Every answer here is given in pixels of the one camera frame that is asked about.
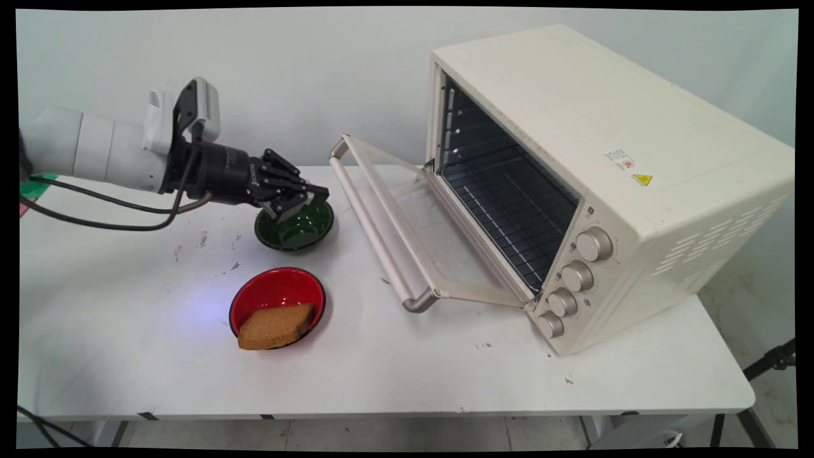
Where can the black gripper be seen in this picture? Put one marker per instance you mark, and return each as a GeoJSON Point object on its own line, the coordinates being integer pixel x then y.
{"type": "Point", "coordinates": [222, 175]}

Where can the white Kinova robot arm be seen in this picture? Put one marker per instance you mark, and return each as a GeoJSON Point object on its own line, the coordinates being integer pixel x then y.
{"type": "Point", "coordinates": [95, 149]}

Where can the dark green bowl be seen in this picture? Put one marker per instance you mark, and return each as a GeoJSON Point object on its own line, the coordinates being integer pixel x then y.
{"type": "Point", "coordinates": [305, 232]}

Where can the red bowl black rim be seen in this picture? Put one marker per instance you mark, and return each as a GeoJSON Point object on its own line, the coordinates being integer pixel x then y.
{"type": "Point", "coordinates": [273, 289]}

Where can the brown bread slice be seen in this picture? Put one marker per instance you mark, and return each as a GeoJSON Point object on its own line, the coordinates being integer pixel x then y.
{"type": "Point", "coordinates": [273, 329]}

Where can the metal oven rack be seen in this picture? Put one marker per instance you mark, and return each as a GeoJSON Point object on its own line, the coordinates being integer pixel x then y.
{"type": "Point", "coordinates": [509, 210]}

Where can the green plastic object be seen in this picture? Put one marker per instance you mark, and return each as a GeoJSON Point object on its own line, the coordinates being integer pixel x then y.
{"type": "Point", "coordinates": [35, 189]}

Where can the large silver oven knob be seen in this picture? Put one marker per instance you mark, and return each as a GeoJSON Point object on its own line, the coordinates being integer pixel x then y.
{"type": "Point", "coordinates": [594, 244]}

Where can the white label sticker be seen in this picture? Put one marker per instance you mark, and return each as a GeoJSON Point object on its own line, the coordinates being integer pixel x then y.
{"type": "Point", "coordinates": [620, 158]}

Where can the yellow warning sticker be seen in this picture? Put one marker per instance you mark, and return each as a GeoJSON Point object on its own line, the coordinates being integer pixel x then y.
{"type": "Point", "coordinates": [641, 179]}

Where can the cream toaster oven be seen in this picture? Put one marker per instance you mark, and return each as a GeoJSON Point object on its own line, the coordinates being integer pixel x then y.
{"type": "Point", "coordinates": [636, 114]}

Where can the black tripod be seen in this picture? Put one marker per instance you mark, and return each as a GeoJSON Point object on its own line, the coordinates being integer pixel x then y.
{"type": "Point", "coordinates": [769, 361]}

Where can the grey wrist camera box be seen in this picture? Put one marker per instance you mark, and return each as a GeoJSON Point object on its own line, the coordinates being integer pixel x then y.
{"type": "Point", "coordinates": [206, 108]}

